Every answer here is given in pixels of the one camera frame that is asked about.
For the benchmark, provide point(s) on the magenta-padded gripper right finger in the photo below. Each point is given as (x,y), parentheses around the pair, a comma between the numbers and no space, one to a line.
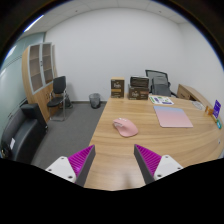
(150,161)

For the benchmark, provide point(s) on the small orange box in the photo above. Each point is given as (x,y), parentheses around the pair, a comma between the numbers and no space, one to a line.
(208,110)

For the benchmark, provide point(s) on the white sticker sheet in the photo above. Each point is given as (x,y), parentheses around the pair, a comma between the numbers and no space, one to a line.
(161,100)

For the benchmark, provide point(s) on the pink and blue mouse pad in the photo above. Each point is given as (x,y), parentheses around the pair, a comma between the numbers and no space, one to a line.
(172,116)

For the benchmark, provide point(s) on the grey backpack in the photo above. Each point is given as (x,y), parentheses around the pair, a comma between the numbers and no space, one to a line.
(161,88)

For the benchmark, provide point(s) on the black mesh office chair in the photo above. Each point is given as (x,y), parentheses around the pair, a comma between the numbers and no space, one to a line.
(156,73)

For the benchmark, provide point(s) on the grey mesh waste bin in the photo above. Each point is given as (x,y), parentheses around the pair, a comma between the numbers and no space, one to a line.
(95,100)

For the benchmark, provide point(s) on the wide brown cardboard box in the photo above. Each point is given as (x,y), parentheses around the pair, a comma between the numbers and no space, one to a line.
(138,93)

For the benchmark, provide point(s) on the black visitor chair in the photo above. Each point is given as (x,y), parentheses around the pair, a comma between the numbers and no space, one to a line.
(59,85)

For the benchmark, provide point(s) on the wooden side cabinet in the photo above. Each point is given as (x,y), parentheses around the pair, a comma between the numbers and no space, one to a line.
(189,93)

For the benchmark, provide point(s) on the purple standing card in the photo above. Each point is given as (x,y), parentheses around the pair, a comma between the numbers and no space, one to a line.
(216,108)

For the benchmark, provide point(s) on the tall brown cardboard box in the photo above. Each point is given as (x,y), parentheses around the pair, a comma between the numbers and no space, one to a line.
(117,88)

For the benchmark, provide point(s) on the small teal card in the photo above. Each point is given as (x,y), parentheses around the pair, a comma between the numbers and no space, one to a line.
(219,124)

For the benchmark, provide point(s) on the black cardboard box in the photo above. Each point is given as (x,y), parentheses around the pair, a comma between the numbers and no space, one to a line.
(139,81)

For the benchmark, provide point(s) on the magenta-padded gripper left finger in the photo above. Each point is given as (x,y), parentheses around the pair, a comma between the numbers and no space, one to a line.
(79,160)

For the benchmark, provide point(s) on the wooden glass-door shelf cabinet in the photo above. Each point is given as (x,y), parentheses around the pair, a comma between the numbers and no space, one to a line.
(39,96)

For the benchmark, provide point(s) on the black leather sofa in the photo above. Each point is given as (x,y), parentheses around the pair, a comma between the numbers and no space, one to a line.
(23,133)

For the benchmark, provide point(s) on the pink computer mouse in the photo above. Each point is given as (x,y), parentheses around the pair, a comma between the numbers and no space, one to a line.
(126,127)

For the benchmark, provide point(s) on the round white disc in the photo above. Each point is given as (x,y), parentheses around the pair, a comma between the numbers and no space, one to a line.
(198,105)

